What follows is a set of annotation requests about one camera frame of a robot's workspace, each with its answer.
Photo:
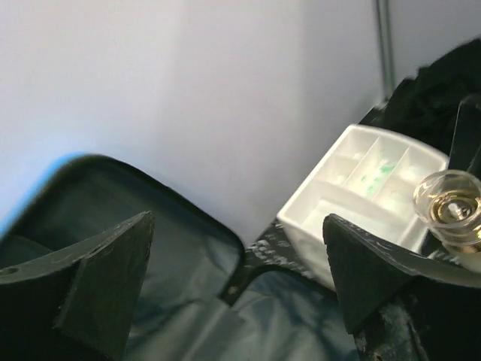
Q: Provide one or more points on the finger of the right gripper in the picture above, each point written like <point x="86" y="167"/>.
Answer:
<point x="465" y="149"/>

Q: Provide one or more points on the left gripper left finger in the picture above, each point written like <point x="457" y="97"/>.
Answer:
<point x="77" y="303"/>

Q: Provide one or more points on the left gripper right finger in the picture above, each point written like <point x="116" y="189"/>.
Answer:
<point x="399" y="305"/>

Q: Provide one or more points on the large black garment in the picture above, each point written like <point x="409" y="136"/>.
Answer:
<point x="424" y="107"/>

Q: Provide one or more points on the small dark bottle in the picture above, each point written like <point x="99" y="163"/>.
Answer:
<point x="448" y="203"/>

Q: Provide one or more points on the white plastic drawer unit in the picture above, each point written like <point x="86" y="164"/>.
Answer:
<point x="367" y="177"/>

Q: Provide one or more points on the blue fish-print suitcase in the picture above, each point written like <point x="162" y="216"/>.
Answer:
<point x="205" y="296"/>

